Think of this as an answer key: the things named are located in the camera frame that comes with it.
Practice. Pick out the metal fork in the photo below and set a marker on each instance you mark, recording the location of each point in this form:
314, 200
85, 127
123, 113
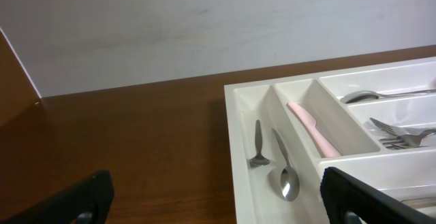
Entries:
407, 140
394, 130

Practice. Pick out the pink plastic knife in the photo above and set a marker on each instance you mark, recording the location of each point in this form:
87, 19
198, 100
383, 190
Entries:
327, 149

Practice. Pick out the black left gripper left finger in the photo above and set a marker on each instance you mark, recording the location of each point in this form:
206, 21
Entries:
86, 201

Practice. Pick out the white cutlery tray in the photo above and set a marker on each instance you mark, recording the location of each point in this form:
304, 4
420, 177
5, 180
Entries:
401, 174

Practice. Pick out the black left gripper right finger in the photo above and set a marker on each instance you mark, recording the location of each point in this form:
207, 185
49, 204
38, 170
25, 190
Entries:
349, 200

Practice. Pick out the metal tweezers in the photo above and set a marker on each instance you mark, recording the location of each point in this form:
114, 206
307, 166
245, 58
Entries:
425, 202

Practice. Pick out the large metal spoon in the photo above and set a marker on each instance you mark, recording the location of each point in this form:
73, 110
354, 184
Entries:
358, 96

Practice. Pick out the small metal teaspoon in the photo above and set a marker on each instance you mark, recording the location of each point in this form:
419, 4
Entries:
289, 180
259, 159

